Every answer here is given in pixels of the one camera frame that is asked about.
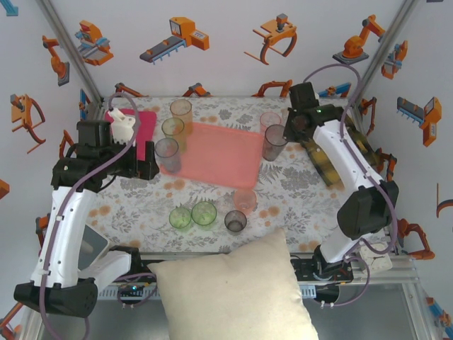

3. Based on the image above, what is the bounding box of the dark grey short glass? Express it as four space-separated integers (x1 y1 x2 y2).
224 210 248 235

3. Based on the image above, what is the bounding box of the grey blue glass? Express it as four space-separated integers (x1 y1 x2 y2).
154 137 182 174

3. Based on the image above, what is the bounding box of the grey slotted cable duct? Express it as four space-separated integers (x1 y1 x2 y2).
97 284 319 300

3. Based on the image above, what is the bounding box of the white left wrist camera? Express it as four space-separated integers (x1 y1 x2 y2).
105 108 138 145

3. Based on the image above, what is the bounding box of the aluminium frame post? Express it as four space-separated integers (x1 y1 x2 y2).
35 0 105 103
348 0 424 103

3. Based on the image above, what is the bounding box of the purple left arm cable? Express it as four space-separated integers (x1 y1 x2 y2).
38 92 139 340

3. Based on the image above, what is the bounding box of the white framed tablet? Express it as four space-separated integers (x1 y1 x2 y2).
77 226 110 273

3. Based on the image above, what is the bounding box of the orange pink glass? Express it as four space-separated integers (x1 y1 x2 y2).
233 188 258 217

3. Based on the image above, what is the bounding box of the pale pink glass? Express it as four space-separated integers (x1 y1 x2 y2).
259 112 282 137

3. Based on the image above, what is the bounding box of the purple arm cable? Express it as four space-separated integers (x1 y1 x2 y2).
303 62 398 308
38 92 139 340

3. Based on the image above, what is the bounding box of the tall amber glass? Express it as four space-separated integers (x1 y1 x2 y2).
169 98 194 135

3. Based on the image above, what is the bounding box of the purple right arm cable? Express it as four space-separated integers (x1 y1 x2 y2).
303 62 398 308

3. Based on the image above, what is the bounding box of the dark purple glass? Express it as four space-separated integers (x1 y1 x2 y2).
262 124 289 162

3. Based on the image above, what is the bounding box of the magenta folded cloth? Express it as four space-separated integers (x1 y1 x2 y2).
105 108 158 161

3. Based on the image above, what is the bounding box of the beige pillow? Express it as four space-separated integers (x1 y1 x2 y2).
147 227 319 340

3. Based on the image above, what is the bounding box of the green short glass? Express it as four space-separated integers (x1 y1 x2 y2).
168 207 193 234
191 200 218 231

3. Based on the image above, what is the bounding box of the black controller board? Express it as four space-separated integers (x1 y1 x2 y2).
118 274 159 302

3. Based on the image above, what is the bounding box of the yellow black plaid shirt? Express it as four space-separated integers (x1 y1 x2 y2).
300 106 382 188

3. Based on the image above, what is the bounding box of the white square clock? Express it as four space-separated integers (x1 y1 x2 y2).
355 240 394 273

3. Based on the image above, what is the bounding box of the olive green glass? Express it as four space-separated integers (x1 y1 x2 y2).
161 117 188 153

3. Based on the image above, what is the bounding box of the salmon pink plastic tray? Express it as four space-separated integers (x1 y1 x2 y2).
159 122 265 190

